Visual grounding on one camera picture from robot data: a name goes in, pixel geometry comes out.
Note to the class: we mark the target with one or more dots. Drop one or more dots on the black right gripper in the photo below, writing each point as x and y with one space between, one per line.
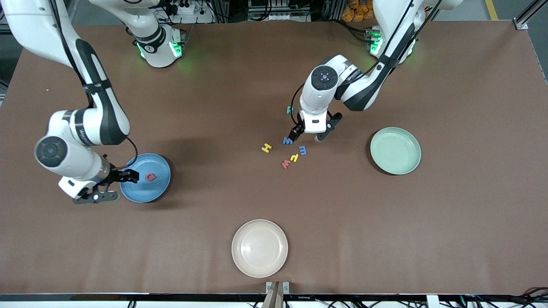
114 174

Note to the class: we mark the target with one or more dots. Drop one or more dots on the blue uppercase letter M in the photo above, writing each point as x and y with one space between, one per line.
285 140

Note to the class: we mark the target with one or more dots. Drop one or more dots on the yellow lowercase letter h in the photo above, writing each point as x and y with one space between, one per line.
294 157

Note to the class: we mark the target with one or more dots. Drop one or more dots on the pink letter Q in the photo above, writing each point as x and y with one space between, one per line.
147 177

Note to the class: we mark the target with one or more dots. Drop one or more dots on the yellow uppercase letter H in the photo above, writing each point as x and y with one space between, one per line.
266 148

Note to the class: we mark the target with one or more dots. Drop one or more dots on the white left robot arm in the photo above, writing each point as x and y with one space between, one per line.
364 92

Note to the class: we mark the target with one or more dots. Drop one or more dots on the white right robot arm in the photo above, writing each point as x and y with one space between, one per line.
98 115

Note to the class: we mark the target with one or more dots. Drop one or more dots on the blue lowercase letter m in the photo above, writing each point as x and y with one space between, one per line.
303 150

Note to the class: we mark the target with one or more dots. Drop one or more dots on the blue plate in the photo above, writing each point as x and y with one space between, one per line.
145 192

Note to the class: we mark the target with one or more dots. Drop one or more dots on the pink lowercase letter w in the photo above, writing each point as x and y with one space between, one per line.
285 164

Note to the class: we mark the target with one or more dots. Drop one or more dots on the green plate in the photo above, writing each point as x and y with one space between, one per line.
395 150

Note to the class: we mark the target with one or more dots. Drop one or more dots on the beige plate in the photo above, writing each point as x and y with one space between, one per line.
259 248

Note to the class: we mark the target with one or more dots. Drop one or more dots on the orange bagged goods pile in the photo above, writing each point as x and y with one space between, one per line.
357 13

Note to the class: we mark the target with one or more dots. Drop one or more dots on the white power strip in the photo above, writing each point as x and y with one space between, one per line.
184 8

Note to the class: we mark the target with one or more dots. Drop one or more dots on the white paper tag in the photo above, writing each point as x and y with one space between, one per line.
432 301

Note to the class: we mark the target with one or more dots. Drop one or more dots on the grey metal mounting bracket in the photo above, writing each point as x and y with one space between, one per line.
269 284

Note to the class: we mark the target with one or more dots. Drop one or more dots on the brown tapered post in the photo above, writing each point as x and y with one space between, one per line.
276 299

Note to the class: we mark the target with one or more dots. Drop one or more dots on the metal table corner bracket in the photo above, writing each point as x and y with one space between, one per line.
521 25

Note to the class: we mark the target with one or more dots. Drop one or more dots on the aluminium frame strut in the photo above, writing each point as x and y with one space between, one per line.
533 9

